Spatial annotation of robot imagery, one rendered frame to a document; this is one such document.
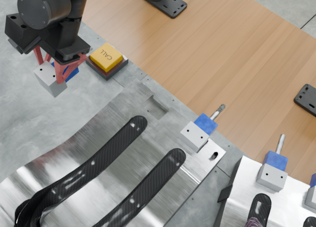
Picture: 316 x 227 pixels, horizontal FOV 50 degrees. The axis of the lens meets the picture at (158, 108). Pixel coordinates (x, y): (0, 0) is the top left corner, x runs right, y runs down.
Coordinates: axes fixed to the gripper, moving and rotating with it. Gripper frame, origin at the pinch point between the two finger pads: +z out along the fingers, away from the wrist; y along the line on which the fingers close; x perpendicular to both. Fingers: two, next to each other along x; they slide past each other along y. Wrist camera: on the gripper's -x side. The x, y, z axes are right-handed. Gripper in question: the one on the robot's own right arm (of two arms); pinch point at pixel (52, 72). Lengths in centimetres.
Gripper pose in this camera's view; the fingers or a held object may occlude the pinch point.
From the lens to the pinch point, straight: 72.3
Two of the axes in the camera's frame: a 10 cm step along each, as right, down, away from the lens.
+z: -3.7, 6.9, 6.2
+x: 5.6, -3.7, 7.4
